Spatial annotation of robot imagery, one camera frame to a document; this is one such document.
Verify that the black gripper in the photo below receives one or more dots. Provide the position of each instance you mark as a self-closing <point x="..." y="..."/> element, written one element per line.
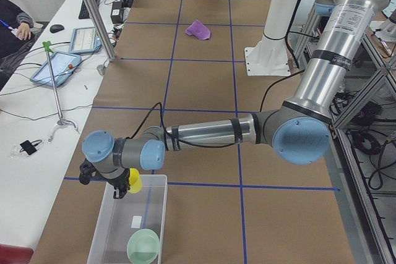
<point x="117" y="180"/>

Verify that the yellow plastic cup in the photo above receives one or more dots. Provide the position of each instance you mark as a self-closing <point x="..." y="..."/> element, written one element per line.
<point x="135" y="181"/>

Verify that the light green bowl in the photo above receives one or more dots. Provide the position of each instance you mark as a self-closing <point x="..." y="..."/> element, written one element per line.
<point x="143" y="246"/>

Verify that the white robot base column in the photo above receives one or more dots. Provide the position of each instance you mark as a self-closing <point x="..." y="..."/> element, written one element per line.
<point x="269" y="56"/>

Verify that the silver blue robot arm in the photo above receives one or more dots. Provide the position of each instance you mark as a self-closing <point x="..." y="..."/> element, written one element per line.
<point x="298" y="131"/>

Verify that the clear plastic box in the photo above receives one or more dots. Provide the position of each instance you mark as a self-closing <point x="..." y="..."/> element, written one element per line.
<point x="119" y="218"/>

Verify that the black power adapter box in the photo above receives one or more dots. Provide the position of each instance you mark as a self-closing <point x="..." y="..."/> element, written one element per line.
<point x="117" y="12"/>

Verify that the purple cloth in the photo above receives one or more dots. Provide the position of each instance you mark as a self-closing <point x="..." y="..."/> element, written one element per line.
<point x="198" y="30"/>

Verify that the far blue teach pendant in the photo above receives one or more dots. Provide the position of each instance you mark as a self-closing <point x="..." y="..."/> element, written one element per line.
<point x="84" y="41"/>

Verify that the blue teach pendant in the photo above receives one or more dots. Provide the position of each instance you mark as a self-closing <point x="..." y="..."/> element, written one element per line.
<point x="84" y="41"/>
<point x="63" y="65"/>

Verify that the near blue teach pendant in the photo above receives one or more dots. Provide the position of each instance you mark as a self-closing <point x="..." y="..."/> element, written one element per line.
<point x="63" y="65"/>

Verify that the black computer mouse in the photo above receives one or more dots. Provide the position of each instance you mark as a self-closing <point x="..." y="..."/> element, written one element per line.
<point x="56" y="28"/>

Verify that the green tipped reacher grabber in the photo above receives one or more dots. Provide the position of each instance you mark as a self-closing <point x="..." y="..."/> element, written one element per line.
<point x="62" y="121"/>

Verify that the seated person in black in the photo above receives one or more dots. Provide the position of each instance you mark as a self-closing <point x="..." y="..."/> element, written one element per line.
<point x="17" y="38"/>

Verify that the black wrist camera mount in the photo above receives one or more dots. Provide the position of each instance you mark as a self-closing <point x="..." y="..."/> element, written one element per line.
<point x="88" y="172"/>

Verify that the small black device with strap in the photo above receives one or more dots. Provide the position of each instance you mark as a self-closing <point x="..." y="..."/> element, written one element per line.
<point x="29" y="147"/>

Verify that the aluminium frame post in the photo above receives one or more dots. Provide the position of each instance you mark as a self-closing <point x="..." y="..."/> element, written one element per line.
<point x="100" y="28"/>

